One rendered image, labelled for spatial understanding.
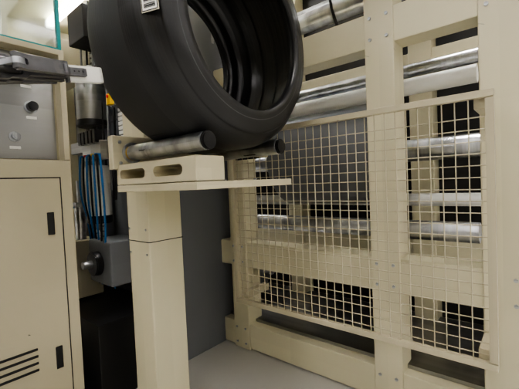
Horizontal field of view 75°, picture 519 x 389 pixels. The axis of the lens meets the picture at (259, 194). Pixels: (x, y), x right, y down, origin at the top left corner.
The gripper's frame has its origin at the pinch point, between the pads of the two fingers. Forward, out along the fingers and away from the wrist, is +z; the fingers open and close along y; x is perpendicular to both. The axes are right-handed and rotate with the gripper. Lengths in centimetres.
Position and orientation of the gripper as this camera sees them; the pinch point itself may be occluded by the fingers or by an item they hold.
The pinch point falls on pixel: (83, 74)
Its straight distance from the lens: 78.5
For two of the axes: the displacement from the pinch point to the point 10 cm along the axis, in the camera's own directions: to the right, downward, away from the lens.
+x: 1.3, 9.8, 1.4
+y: -7.6, 0.1, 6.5
